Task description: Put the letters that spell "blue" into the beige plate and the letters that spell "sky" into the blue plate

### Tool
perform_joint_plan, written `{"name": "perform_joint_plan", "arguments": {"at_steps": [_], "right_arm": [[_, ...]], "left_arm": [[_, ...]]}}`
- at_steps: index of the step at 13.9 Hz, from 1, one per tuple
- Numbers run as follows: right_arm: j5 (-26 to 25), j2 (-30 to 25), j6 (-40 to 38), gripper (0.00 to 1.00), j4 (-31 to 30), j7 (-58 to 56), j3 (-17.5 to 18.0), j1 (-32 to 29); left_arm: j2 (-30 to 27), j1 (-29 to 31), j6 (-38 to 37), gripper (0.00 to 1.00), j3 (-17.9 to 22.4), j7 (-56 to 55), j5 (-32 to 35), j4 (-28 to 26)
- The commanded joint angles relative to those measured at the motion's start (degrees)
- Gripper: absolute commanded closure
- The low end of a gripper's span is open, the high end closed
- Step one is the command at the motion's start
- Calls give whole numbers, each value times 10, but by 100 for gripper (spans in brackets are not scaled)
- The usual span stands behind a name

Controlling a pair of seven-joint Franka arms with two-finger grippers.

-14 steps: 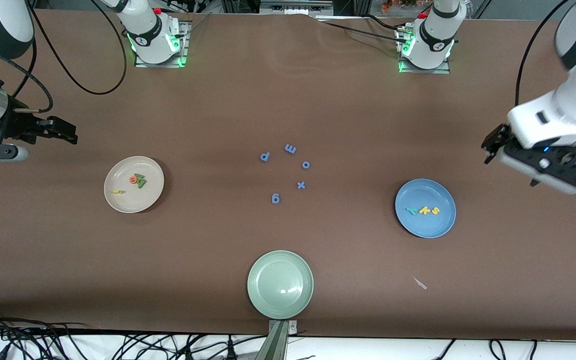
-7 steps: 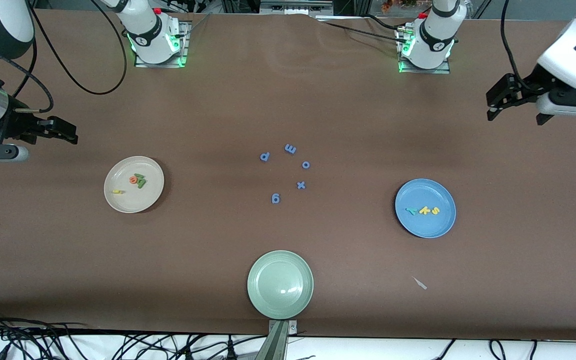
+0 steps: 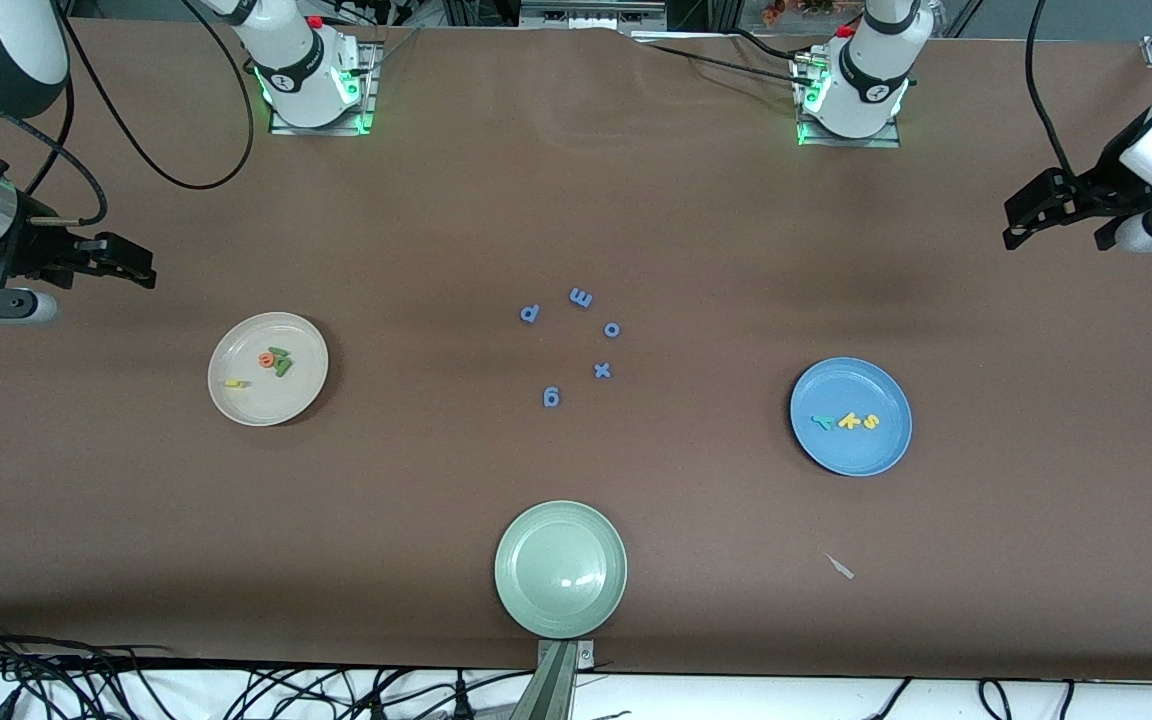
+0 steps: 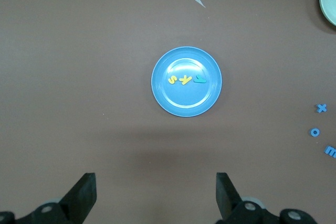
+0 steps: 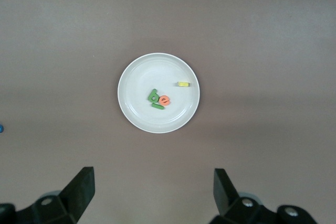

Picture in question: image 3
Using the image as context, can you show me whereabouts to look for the beige round plate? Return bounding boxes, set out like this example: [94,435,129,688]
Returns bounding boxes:
[207,312,330,427]

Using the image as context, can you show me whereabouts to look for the brown table cover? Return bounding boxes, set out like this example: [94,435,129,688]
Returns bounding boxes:
[0,17,1152,683]

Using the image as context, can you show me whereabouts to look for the blue round plate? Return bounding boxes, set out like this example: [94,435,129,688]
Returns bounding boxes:
[789,357,914,478]

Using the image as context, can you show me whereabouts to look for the orange dried flowers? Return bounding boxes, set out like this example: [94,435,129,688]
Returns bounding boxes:
[761,0,837,23]

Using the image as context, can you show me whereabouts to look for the green round plate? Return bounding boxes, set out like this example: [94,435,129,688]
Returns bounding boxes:
[494,500,629,640]

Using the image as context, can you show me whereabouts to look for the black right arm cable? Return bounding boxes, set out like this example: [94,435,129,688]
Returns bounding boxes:
[6,0,255,227]

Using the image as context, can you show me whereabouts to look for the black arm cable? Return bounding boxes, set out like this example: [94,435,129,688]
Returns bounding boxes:
[1024,0,1077,177]
[6,0,255,227]

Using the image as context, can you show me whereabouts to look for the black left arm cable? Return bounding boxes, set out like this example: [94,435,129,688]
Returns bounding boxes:
[1024,0,1077,177]

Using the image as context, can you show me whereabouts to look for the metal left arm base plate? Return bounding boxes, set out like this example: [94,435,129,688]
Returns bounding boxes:
[798,55,903,149]

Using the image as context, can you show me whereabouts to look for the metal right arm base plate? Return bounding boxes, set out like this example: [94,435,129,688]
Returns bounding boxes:
[269,40,380,136]

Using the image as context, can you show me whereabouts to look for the black base power cable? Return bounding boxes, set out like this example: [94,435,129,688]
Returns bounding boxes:
[631,35,809,86]

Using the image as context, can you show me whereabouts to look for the silver metal frame beam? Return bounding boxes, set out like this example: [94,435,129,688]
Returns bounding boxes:
[519,0,669,31]

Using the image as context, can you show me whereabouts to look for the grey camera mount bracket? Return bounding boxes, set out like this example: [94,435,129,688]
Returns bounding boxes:
[509,638,598,720]

